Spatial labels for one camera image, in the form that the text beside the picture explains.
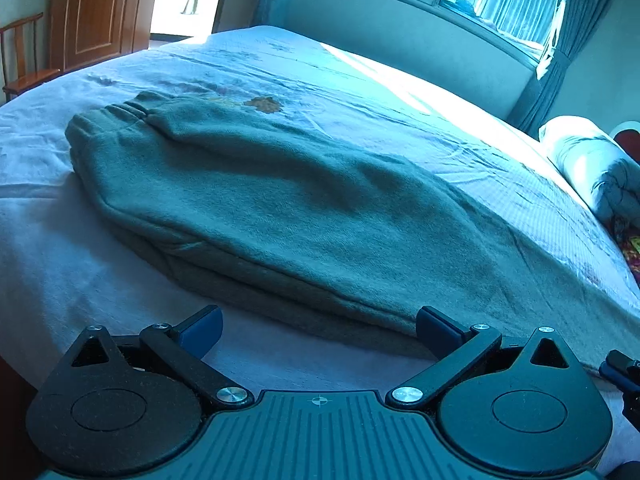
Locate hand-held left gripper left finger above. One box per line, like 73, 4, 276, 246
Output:
54, 304, 254, 409

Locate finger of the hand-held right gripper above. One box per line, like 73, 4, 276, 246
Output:
597, 350, 640, 418

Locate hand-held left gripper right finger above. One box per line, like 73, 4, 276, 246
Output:
385, 305, 589, 409

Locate green pants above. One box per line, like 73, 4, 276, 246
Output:
65, 91, 602, 377

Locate colourful patterned blanket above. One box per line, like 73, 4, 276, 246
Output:
611, 215, 640, 289

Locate bed with floral sheet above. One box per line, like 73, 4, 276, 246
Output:
0, 24, 640, 463

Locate folded grey quilt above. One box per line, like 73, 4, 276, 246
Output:
538, 115, 640, 227

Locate wooden chair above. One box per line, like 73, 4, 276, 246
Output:
0, 12, 62, 104

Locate brown wooden door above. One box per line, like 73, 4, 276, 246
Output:
47, 0, 167, 74

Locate sheer light curtain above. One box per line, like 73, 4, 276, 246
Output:
477, 0, 572, 55

